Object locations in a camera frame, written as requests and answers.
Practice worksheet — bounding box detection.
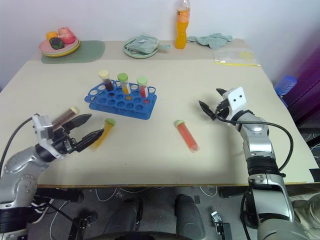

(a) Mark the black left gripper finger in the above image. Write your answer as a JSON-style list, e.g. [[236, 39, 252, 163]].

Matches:
[[74, 128, 105, 153], [64, 113, 93, 133]]

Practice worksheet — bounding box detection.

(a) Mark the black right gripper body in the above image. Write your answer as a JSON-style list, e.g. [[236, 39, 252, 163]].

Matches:
[[213, 98, 231, 119]]

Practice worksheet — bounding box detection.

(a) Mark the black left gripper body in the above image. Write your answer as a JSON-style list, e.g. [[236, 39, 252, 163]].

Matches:
[[51, 124, 81, 156]]

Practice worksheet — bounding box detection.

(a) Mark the brown tube with cream cap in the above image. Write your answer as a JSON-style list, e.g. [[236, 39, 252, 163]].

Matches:
[[98, 69, 115, 92], [51, 106, 80, 131]]

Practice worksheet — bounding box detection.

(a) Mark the yellow tube with green cap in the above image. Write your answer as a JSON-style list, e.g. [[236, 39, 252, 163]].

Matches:
[[89, 118, 116, 151], [117, 72, 132, 95]]

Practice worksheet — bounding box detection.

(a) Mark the red tube with green cap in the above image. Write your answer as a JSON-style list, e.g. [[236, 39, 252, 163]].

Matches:
[[174, 119, 201, 153], [136, 76, 150, 99]]

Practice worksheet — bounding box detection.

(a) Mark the blue test tube rack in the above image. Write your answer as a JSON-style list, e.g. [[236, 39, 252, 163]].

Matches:
[[83, 79, 158, 121]]

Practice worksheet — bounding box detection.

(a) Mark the clear plastic zip bag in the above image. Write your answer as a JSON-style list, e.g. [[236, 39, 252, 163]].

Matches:
[[213, 48, 262, 68]]

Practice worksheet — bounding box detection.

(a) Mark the crumpled green cloth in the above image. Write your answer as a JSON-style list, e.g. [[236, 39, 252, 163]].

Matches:
[[186, 32, 234, 50]]

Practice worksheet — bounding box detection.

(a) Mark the blue ribbed plastic bottle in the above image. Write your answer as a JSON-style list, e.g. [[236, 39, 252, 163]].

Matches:
[[274, 74, 298, 106]]

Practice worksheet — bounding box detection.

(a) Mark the orange soda bottle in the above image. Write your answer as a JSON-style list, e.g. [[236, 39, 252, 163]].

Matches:
[[174, 0, 192, 50]]

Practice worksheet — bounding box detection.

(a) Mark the yellow plate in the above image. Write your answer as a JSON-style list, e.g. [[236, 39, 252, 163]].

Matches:
[[41, 41, 81, 58]]

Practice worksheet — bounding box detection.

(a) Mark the green placemat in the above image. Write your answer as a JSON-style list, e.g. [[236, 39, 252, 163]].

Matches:
[[40, 39, 106, 65]]

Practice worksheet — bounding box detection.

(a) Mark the pink plate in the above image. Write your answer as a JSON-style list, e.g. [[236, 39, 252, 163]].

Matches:
[[38, 38, 80, 54]]

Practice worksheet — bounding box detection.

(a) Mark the dark green toy fruit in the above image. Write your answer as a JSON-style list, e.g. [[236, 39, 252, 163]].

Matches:
[[49, 37, 65, 50]]

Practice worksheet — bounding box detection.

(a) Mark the pale green plate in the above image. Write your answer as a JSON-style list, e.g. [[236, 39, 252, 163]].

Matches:
[[122, 36, 161, 60]]

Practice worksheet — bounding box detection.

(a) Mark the dark purple cabinet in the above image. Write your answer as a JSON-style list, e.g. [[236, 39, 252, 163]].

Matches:
[[284, 47, 320, 123]]

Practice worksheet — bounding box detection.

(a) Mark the pink red toy fruit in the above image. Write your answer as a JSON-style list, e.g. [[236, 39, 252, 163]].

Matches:
[[57, 26, 77, 45]]

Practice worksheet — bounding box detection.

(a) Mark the crumpled clear plastic sheet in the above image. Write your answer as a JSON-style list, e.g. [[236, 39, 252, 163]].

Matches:
[[291, 193, 320, 235]]

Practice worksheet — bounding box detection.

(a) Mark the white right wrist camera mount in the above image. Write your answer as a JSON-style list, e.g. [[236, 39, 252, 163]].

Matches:
[[221, 86, 248, 119]]

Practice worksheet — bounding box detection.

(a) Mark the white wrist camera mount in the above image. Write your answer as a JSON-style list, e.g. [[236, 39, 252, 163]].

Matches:
[[31, 114, 66, 160], [221, 86, 248, 119]]

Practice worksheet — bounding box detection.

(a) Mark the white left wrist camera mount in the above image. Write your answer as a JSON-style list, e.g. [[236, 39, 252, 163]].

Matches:
[[31, 114, 66, 160]]

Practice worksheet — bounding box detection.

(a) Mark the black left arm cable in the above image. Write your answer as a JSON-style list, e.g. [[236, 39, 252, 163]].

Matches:
[[0, 116, 35, 166]]

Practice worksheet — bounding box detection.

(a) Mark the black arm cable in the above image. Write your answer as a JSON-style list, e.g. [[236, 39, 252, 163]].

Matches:
[[214, 104, 294, 179], [0, 116, 35, 166]]

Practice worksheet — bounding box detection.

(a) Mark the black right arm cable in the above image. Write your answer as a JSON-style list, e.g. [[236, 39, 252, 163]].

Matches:
[[214, 104, 294, 179]]

